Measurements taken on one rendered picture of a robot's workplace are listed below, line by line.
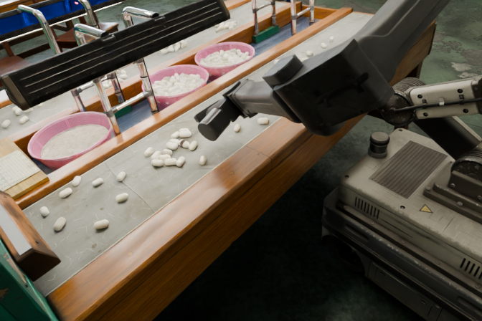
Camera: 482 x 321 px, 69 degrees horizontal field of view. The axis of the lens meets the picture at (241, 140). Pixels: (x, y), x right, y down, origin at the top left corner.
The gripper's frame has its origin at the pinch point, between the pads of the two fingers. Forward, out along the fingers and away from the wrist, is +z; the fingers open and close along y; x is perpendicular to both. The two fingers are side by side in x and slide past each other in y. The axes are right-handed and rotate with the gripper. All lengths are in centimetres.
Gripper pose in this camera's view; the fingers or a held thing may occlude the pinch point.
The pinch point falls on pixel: (201, 125)
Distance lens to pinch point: 103.0
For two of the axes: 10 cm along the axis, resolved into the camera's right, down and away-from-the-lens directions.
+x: 5.5, 8.3, 0.9
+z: -5.1, 2.4, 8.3
